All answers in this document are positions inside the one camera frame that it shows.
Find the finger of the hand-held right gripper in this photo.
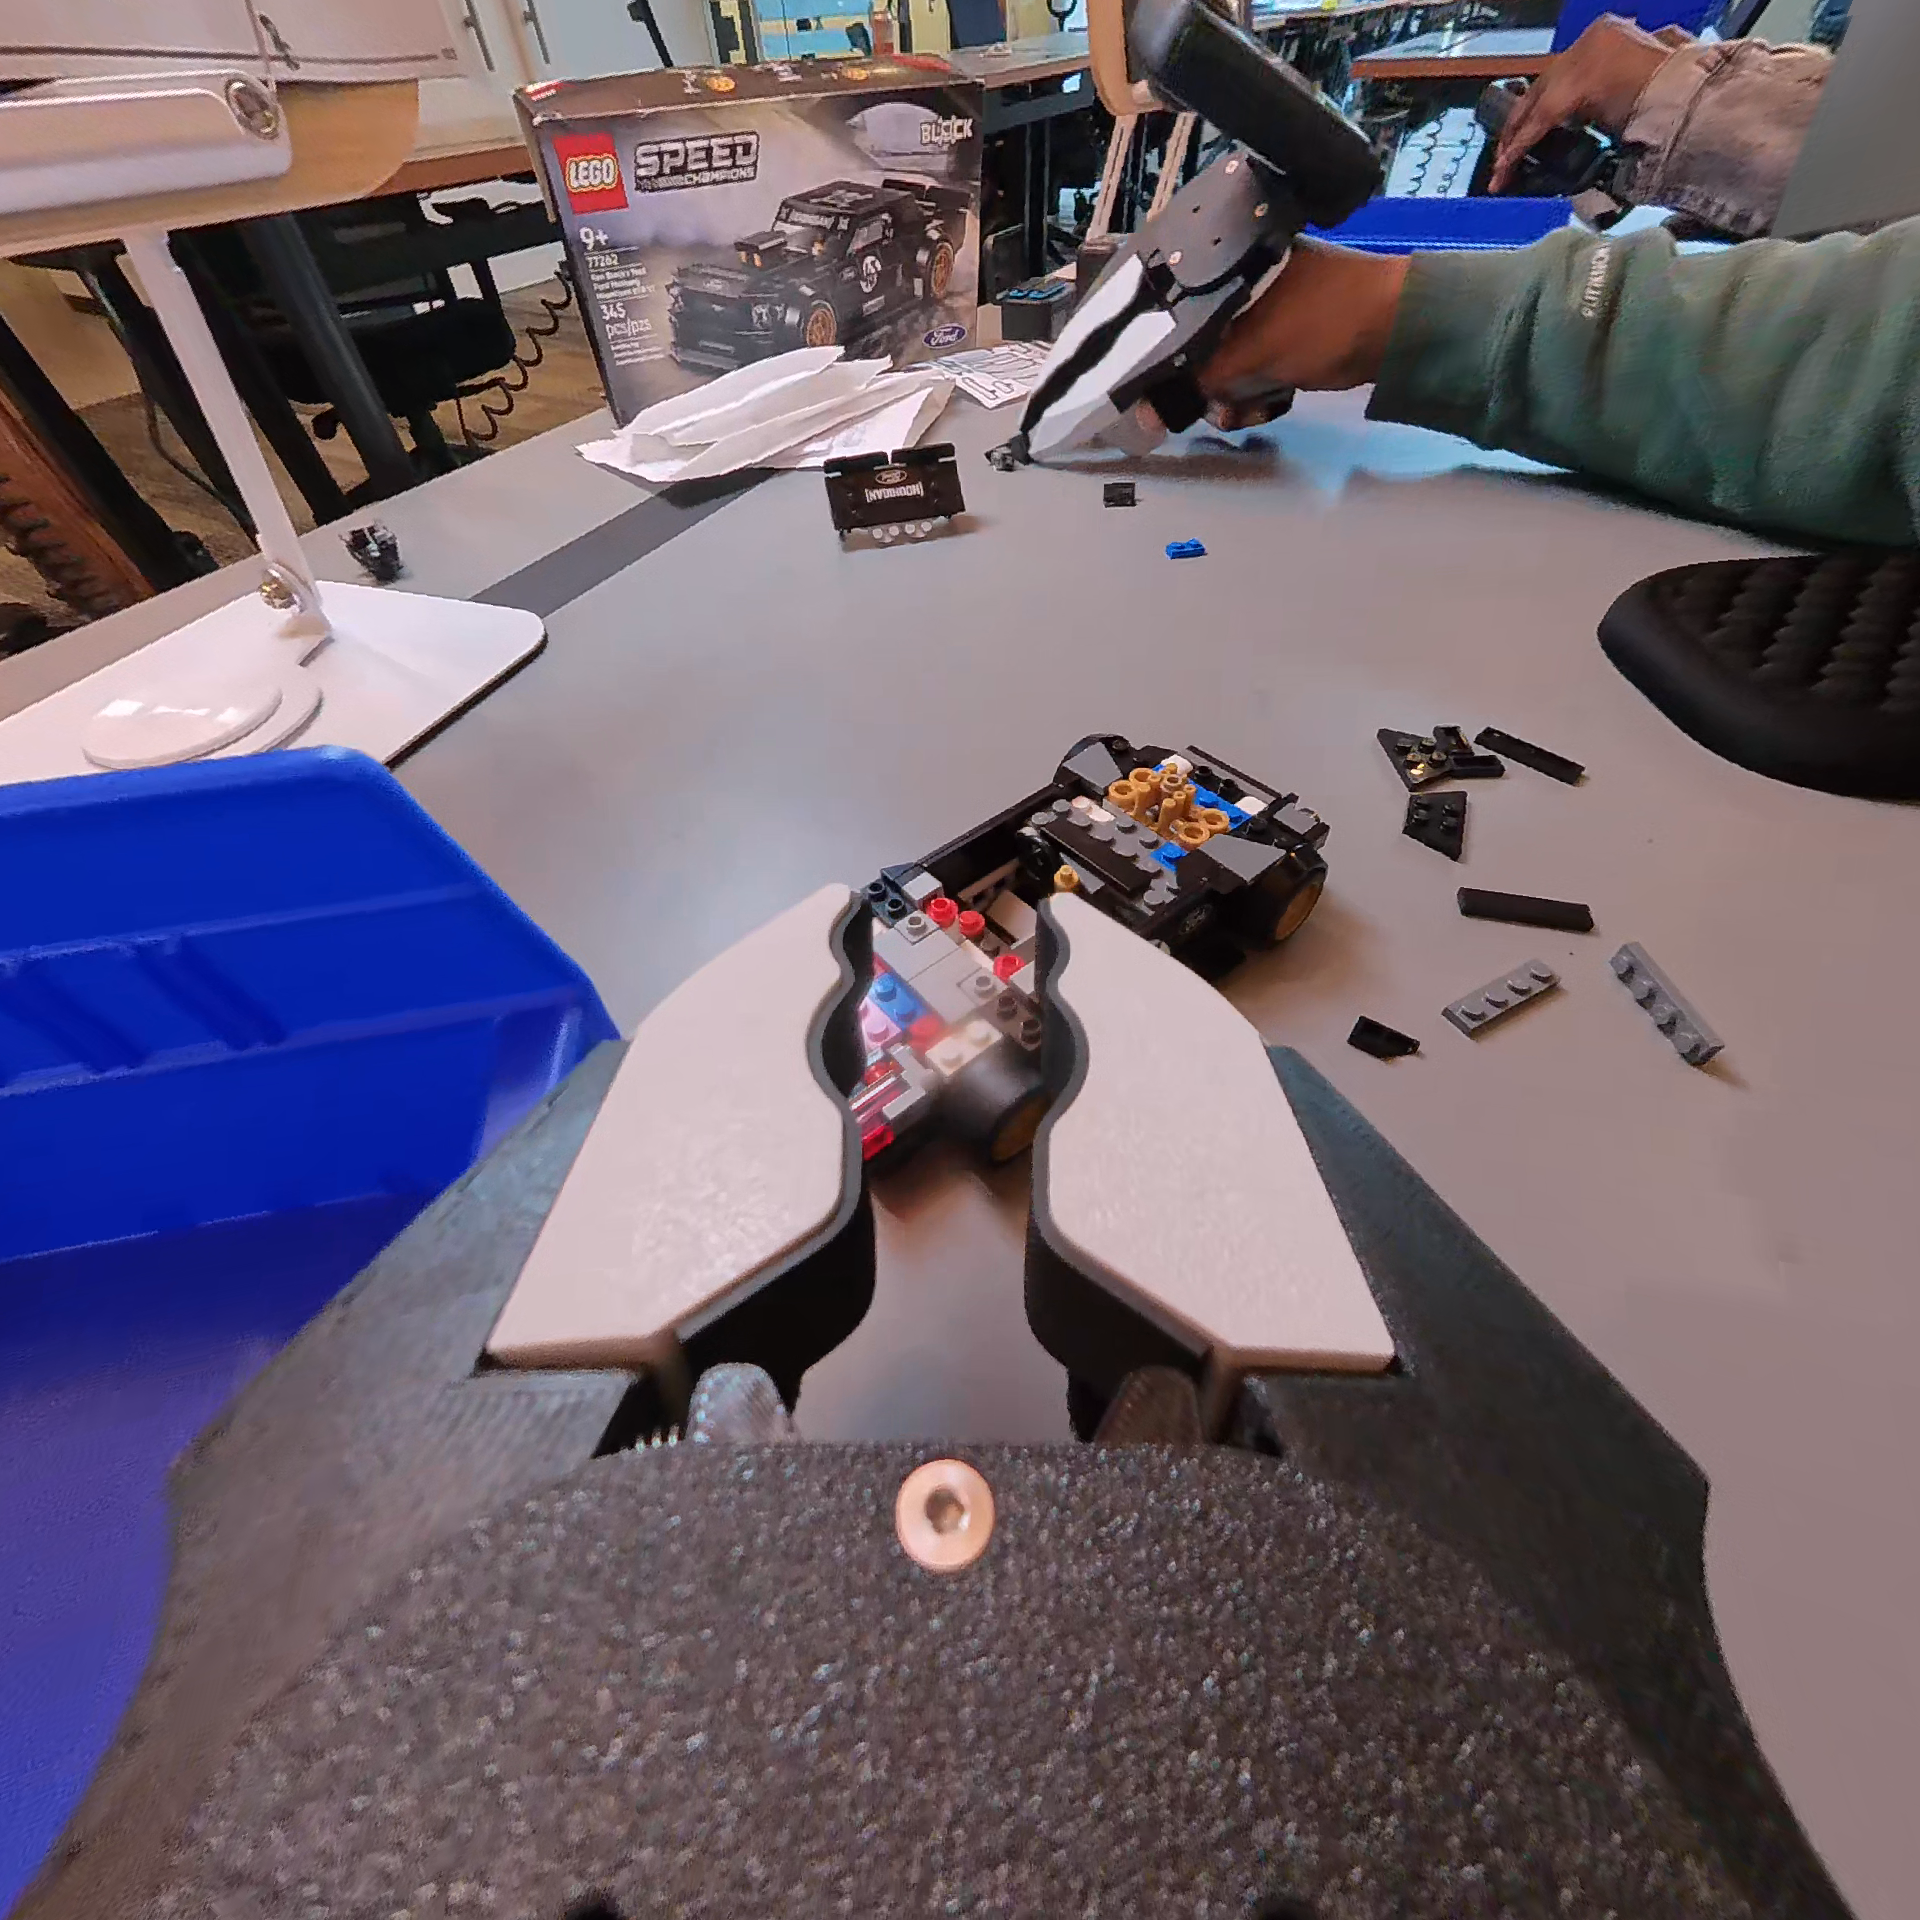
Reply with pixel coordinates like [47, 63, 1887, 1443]
[1047, 297, 1190, 463]
[1020, 255, 1153, 457]

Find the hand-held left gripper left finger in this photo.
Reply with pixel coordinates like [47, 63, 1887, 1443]
[487, 884, 876, 1388]

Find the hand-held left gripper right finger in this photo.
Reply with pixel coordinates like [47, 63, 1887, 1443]
[1027, 894, 1396, 1445]

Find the black lego car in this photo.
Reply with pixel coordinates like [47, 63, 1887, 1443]
[859, 729, 1334, 1175]

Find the blue plastic bin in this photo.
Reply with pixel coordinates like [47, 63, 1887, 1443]
[0, 744, 626, 1920]
[1301, 195, 1580, 251]

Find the another person's forearm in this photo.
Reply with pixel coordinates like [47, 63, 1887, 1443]
[1617, 36, 1841, 242]

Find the black printed lego panel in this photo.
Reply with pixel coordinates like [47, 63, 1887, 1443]
[819, 441, 965, 545]

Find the grey lego plate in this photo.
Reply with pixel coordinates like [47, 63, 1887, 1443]
[1608, 939, 1728, 1067]
[1441, 957, 1562, 1038]

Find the lego set box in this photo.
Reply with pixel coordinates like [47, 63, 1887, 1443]
[512, 54, 987, 432]

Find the person's right hand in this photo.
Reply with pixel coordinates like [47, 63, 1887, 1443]
[1191, 238, 1414, 439]

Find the white printed paper sheet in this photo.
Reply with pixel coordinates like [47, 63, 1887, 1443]
[945, 339, 1055, 415]

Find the white monitor stand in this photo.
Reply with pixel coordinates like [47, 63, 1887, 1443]
[1086, 0, 1204, 242]
[0, 67, 549, 777]

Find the black wrist rest pad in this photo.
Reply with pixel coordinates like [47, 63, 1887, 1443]
[1595, 549, 1920, 802]

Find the wooden table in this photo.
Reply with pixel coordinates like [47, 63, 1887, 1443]
[270, 70, 536, 200]

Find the black coiled cable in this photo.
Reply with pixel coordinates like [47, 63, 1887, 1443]
[454, 277, 582, 446]

